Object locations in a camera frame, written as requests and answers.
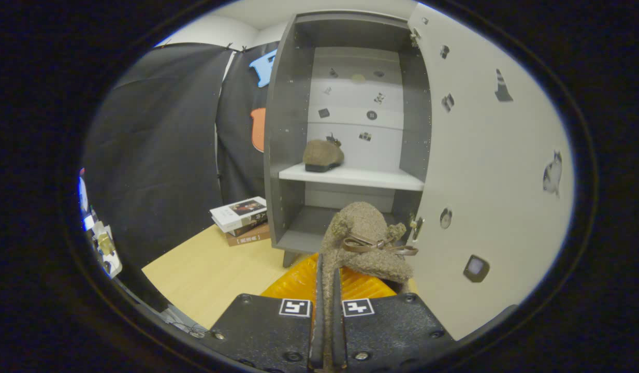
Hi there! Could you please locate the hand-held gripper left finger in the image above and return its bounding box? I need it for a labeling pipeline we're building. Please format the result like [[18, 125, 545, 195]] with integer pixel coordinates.
[[208, 252, 324, 371]]

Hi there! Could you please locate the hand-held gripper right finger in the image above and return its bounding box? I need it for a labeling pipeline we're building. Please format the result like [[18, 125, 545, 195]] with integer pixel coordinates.
[[331, 267, 457, 371]]

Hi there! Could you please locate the brown fuzzy shoe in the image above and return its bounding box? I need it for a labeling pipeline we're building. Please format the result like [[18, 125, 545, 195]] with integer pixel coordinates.
[[319, 202, 419, 366], [302, 138, 345, 173]]

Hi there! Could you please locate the grey shoe cabinet door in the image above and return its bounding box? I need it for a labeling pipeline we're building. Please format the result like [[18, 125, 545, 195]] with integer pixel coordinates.
[[402, 3, 577, 341]]

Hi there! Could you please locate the grey shoe cabinet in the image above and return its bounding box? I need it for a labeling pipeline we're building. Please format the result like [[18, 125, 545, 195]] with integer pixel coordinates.
[[263, 10, 433, 268]]

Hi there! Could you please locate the brown book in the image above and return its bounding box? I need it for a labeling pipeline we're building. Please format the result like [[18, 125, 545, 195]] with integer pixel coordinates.
[[225, 223, 272, 247]]

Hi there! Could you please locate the colourful clutter pile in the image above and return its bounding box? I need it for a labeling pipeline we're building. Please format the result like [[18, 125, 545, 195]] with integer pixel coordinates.
[[78, 167, 124, 279]]

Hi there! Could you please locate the black backdrop cloth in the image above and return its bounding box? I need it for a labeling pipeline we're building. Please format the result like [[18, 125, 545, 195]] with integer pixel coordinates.
[[83, 42, 280, 312]]

